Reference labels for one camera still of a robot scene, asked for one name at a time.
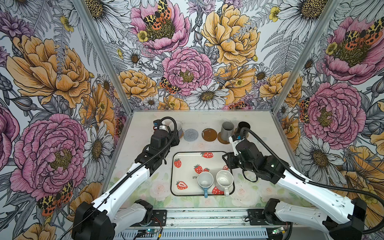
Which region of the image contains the green circuit board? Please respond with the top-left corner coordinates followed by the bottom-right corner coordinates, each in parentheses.
top-left (137, 229), bottom-right (161, 238)

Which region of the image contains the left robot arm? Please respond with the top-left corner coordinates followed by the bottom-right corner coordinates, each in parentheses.
top-left (71, 127), bottom-right (180, 240)

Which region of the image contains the plain round wooden coaster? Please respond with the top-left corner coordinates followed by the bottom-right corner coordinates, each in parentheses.
top-left (217, 132), bottom-right (230, 145)

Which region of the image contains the grey mug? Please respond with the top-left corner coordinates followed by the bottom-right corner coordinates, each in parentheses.
top-left (220, 122), bottom-right (235, 142)

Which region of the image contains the strawberry print serving tray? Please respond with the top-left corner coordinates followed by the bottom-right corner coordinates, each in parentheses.
top-left (171, 151), bottom-right (235, 198)

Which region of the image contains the aluminium front rail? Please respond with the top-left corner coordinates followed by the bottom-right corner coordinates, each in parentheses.
top-left (79, 206), bottom-right (337, 230)

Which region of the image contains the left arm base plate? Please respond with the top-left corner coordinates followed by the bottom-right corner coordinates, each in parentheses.
top-left (132, 210), bottom-right (167, 227)

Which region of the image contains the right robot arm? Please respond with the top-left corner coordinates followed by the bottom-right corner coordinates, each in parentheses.
top-left (226, 137), bottom-right (367, 240)

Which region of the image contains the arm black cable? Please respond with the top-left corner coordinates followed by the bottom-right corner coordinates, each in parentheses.
top-left (59, 116), bottom-right (178, 240)
top-left (239, 127), bottom-right (384, 240)

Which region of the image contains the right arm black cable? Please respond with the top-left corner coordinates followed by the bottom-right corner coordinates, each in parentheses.
top-left (239, 127), bottom-right (384, 240)

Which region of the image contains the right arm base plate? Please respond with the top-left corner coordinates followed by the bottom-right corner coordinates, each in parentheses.
top-left (244, 209), bottom-right (289, 226)

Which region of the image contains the black mug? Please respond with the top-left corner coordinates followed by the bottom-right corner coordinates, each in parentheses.
top-left (236, 122), bottom-right (251, 134)

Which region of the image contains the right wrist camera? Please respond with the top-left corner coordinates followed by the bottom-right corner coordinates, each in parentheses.
top-left (229, 134), bottom-right (243, 157)

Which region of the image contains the white mug purple handle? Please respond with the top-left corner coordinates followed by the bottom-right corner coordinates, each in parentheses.
top-left (176, 121), bottom-right (184, 139)

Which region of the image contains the white mug blue handle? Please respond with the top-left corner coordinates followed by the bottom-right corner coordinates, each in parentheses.
top-left (198, 172), bottom-right (214, 198)

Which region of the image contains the grey braided coaster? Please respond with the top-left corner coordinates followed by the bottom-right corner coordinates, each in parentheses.
top-left (184, 129), bottom-right (199, 142)

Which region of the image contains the scratched dark wooden coaster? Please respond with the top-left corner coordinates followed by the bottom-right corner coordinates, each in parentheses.
top-left (202, 128), bottom-right (218, 142)

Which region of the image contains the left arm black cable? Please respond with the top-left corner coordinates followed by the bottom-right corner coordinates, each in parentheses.
top-left (59, 116), bottom-right (178, 240)

